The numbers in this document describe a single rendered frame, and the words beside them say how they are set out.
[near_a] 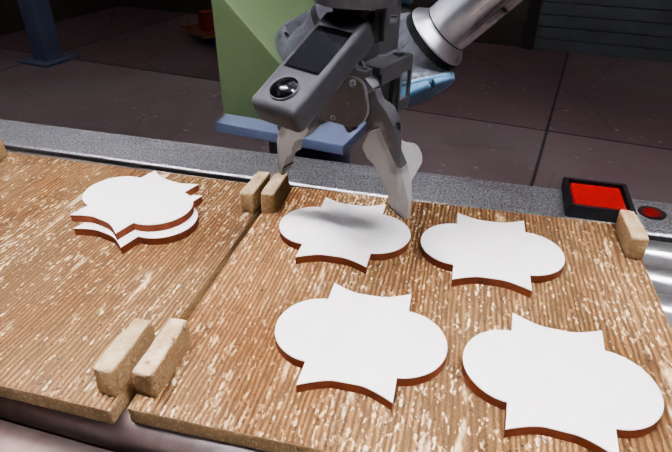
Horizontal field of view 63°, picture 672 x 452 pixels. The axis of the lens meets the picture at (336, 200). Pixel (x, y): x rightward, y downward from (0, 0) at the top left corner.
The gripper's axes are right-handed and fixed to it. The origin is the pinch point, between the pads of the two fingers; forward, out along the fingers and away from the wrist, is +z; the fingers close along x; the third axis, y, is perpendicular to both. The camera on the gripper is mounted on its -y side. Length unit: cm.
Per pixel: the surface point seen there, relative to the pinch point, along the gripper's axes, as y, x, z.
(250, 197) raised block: -0.2, 11.5, 3.7
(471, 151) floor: 226, 64, 99
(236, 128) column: 30, 43, 14
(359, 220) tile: 4.4, -0.3, 4.6
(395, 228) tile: 5.2, -4.3, 4.5
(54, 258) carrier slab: -18.0, 22.2, 6.2
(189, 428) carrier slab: -23.7, -3.8, 6.4
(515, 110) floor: 301, 65, 99
